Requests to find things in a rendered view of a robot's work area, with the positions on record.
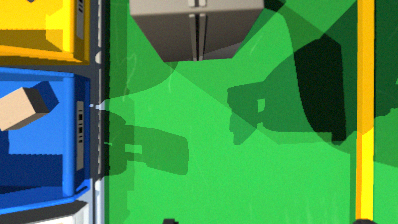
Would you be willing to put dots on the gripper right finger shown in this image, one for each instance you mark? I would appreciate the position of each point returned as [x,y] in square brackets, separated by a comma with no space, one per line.
[364,221]

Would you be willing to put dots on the yellow bar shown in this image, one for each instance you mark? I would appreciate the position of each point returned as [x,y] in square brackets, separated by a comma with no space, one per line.
[365,109]

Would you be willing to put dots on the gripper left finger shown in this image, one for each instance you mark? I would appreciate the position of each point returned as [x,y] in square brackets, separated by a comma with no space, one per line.
[170,221]

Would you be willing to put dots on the yellow open bin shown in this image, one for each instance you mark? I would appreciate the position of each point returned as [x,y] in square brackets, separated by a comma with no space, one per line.
[51,25]

